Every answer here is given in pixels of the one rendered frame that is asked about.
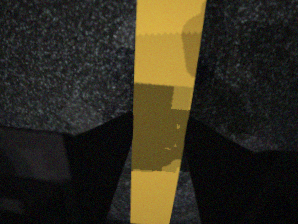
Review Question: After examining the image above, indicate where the yellow bar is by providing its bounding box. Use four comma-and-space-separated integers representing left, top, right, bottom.
130, 0, 207, 224

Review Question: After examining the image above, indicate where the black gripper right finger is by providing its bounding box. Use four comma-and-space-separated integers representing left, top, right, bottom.
184, 116, 298, 224

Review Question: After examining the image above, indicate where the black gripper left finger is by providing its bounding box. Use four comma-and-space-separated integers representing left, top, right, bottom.
0, 111, 134, 224

